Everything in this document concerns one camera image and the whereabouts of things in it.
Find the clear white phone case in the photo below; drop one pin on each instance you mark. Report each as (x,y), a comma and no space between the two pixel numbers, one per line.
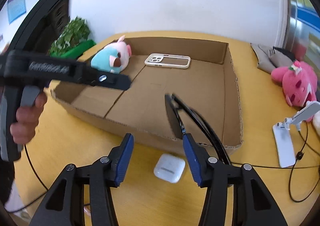
(168,61)

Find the brown cardboard box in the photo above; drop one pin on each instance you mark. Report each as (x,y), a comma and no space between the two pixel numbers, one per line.
(209,85)

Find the blue pink plush toy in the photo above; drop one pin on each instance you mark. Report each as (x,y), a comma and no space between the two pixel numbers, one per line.
(113,58)

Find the green covered table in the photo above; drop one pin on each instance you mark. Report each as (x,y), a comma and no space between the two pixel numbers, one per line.
(77,51)

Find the person's left hand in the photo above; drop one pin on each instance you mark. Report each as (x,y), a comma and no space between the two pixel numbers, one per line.
(23,131)

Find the grey cloth bag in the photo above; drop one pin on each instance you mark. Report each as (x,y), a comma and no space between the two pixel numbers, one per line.
(269,58)

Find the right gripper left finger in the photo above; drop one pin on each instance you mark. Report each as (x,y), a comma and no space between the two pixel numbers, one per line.
(63,204)

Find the blue wall poster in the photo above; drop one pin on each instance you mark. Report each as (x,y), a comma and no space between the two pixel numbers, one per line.
(15,9)

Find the black sunglasses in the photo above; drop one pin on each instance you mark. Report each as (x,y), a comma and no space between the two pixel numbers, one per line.
(184,119)

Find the person's left forearm black sleeve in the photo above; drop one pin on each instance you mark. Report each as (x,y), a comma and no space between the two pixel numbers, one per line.
(7,176)

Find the pink strawberry plush toy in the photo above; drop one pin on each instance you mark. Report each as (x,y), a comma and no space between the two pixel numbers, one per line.
(298,81)

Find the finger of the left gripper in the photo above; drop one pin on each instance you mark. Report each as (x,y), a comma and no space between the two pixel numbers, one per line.
(106,80)

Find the white earbuds case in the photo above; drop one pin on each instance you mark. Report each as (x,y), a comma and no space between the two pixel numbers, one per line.
(169,168)

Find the potted green plant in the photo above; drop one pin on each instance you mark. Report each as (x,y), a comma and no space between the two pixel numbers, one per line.
(75,32)

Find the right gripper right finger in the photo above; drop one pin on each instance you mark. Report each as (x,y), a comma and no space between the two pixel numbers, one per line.
(253,203)

